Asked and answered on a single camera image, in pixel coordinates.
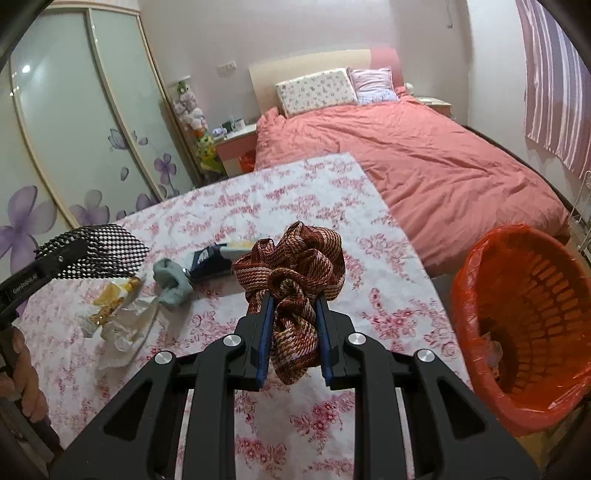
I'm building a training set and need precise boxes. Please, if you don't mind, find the grey green small box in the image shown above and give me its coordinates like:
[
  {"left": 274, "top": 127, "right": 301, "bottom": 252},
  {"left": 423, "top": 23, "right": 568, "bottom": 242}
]
[{"left": 219, "top": 240, "right": 256, "bottom": 262}]

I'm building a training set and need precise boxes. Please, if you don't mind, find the floral white pillow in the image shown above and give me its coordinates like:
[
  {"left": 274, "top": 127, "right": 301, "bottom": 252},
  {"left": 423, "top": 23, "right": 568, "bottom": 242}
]
[{"left": 276, "top": 68, "right": 358, "bottom": 117}]

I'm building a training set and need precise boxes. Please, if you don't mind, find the person's left hand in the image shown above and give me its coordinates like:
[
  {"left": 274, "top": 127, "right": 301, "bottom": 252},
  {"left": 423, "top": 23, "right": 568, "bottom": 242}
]
[{"left": 0, "top": 328, "right": 48, "bottom": 423}]

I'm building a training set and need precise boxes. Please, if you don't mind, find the pink striped pillow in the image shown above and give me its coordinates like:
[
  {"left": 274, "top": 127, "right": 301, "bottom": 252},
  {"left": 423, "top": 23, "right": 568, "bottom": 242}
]
[{"left": 348, "top": 67, "right": 400, "bottom": 105}]

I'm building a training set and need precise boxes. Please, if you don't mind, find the floral pink white tablecloth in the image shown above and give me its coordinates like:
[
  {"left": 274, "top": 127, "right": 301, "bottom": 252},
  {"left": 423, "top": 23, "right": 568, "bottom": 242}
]
[{"left": 20, "top": 154, "right": 468, "bottom": 479}]

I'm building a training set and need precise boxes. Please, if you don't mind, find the brown woven fabric scrunchie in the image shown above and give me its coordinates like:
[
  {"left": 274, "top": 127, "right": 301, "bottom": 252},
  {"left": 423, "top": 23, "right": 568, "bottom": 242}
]
[{"left": 232, "top": 221, "right": 346, "bottom": 385}]

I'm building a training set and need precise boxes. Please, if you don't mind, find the right nightstand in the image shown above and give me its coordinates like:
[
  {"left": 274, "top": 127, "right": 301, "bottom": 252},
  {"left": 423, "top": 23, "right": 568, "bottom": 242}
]
[{"left": 416, "top": 96, "right": 453, "bottom": 118}]

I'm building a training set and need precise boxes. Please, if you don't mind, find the white tissue paper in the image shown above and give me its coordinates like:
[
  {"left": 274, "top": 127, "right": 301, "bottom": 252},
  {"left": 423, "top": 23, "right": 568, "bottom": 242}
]
[{"left": 74, "top": 276, "right": 159, "bottom": 371}]

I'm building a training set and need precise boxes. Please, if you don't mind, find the orange plastic trash basket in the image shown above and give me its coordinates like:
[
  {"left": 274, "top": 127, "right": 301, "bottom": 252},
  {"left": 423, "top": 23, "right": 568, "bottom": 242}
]
[{"left": 452, "top": 225, "right": 590, "bottom": 436}]

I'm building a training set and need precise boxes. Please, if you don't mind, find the pink white left nightstand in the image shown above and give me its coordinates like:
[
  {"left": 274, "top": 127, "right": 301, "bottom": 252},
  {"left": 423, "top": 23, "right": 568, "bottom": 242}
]
[{"left": 215, "top": 124, "right": 257, "bottom": 178}]

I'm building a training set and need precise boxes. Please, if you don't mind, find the grey sock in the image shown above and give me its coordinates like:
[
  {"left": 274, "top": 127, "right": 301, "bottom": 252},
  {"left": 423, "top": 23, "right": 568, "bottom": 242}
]
[{"left": 153, "top": 258, "right": 194, "bottom": 310}]

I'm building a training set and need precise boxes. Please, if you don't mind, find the pink striped curtain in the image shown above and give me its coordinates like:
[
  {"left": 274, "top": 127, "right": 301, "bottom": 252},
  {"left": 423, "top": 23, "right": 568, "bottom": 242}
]
[{"left": 516, "top": 0, "right": 590, "bottom": 178}]

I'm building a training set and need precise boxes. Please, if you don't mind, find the salmon pink bed duvet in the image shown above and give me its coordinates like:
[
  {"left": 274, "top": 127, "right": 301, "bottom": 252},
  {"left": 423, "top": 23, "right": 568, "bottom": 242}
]
[{"left": 256, "top": 96, "right": 570, "bottom": 276}]

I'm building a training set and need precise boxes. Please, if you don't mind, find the small red bin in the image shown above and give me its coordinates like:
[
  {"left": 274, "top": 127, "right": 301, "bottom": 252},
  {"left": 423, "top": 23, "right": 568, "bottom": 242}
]
[{"left": 238, "top": 149, "right": 256, "bottom": 173}]

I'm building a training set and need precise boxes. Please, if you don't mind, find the yellow green plush toy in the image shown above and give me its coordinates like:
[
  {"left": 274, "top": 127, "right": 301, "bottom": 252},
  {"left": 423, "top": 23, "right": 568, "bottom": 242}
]
[{"left": 197, "top": 133, "right": 225, "bottom": 174}]

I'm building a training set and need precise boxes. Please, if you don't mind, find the flower decorated wardrobe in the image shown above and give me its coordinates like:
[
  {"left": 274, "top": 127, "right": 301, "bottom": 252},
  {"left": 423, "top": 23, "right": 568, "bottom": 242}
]
[{"left": 1, "top": 1, "right": 197, "bottom": 277}]

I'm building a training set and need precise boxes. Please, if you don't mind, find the beige pink headboard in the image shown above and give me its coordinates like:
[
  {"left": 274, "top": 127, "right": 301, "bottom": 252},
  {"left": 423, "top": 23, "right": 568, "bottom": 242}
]
[{"left": 247, "top": 45, "right": 404, "bottom": 116}]

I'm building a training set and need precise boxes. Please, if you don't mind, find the stuffed toy flower bouquet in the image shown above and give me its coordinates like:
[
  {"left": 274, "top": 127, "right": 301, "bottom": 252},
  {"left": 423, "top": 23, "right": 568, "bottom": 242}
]
[{"left": 173, "top": 80, "right": 208, "bottom": 138}]

